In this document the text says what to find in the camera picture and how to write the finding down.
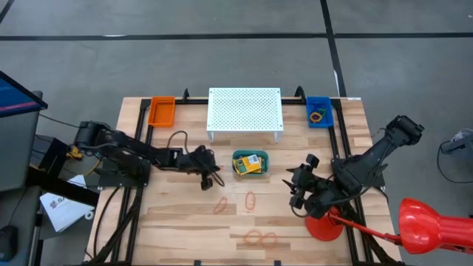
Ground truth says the black aluminium table frame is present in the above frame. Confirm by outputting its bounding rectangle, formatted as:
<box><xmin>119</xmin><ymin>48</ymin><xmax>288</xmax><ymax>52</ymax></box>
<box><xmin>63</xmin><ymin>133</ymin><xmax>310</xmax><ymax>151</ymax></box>
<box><xmin>85</xmin><ymin>86</ymin><xmax>406</xmax><ymax>266</ymax></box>

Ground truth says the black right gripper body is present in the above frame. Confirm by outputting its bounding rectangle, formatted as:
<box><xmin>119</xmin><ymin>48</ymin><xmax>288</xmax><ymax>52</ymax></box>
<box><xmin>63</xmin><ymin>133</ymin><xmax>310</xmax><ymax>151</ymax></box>
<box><xmin>289</xmin><ymin>153</ymin><xmax>336</xmax><ymax>219</ymax></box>

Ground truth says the black computer mouse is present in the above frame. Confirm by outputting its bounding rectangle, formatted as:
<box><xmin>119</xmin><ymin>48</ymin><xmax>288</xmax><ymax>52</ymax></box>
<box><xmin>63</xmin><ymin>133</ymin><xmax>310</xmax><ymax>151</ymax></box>
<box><xmin>0</xmin><ymin>224</ymin><xmax>19</xmax><ymax>262</ymax></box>

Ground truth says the orange plastic basket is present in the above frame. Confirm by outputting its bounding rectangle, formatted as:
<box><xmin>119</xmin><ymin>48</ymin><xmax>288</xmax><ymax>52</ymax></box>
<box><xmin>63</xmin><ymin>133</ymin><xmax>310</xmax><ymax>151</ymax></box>
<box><xmin>147</xmin><ymin>96</ymin><xmax>177</xmax><ymax>129</ymax></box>

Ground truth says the monitor with blue screen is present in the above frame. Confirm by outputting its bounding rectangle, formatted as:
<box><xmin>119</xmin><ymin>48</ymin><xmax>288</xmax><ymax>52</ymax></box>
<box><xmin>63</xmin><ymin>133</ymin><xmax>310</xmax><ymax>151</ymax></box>
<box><xmin>0</xmin><ymin>69</ymin><xmax>49</xmax><ymax>119</ymax></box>

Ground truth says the white printed booklet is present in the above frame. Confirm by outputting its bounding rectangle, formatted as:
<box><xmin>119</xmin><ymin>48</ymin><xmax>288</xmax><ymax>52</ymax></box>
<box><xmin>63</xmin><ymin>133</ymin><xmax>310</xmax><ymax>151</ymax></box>
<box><xmin>39</xmin><ymin>191</ymin><xmax>95</xmax><ymax>233</ymax></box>

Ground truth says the yellow cable connector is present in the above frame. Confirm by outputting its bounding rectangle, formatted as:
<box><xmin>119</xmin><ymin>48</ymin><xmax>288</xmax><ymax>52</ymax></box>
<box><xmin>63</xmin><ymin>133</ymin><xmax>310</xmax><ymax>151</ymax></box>
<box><xmin>65</xmin><ymin>146</ymin><xmax>84</xmax><ymax>161</ymax></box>

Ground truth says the white perforated metal shelf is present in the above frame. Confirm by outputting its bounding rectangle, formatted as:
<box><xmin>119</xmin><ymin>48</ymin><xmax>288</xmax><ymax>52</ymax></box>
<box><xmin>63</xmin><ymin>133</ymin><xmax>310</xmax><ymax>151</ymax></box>
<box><xmin>205</xmin><ymin>87</ymin><xmax>285</xmax><ymax>144</ymax></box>

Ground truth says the black side desk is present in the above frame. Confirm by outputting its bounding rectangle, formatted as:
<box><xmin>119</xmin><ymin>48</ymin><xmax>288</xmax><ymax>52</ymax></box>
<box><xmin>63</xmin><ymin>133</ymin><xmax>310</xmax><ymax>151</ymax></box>
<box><xmin>27</xmin><ymin>137</ymin><xmax>101</xmax><ymax>208</ymax></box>

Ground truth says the red desk lamp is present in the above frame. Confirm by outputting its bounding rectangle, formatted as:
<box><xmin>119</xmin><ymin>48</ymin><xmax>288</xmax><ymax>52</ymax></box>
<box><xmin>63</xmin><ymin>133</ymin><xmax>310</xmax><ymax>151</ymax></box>
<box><xmin>304</xmin><ymin>197</ymin><xmax>473</xmax><ymax>256</ymax></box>

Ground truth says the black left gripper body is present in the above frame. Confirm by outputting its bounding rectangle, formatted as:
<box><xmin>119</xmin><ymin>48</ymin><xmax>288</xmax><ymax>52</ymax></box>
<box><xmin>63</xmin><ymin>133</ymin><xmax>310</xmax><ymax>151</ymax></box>
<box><xmin>177</xmin><ymin>144</ymin><xmax>220</xmax><ymax>191</ymax></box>

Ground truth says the blue plastic basket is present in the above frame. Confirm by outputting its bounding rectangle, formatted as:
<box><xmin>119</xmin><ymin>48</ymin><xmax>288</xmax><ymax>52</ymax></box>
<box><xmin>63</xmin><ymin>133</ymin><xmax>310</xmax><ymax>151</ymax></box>
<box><xmin>305</xmin><ymin>96</ymin><xmax>335</xmax><ymax>129</ymax></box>

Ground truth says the teal plastic bin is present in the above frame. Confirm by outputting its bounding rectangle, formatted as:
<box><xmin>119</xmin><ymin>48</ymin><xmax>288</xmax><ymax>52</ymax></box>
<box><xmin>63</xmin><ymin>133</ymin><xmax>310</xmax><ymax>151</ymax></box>
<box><xmin>231</xmin><ymin>149</ymin><xmax>270</xmax><ymax>177</ymax></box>

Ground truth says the grey computer box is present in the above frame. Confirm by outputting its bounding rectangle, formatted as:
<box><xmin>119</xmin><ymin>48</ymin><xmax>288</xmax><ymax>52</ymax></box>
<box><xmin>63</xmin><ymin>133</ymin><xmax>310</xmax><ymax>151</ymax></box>
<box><xmin>0</xmin><ymin>109</ymin><xmax>42</xmax><ymax>193</ymax></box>

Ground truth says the grey floor device with cable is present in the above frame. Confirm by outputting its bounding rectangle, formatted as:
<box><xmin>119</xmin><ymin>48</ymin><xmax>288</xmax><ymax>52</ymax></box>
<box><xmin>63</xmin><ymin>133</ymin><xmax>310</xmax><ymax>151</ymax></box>
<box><xmin>437</xmin><ymin>128</ymin><xmax>473</xmax><ymax>185</ymax></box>

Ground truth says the small white paper sheet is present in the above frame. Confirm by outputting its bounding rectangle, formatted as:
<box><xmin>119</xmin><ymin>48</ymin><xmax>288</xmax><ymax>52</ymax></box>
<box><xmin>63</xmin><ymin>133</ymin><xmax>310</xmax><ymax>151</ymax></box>
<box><xmin>67</xmin><ymin>174</ymin><xmax>88</xmax><ymax>190</ymax></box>

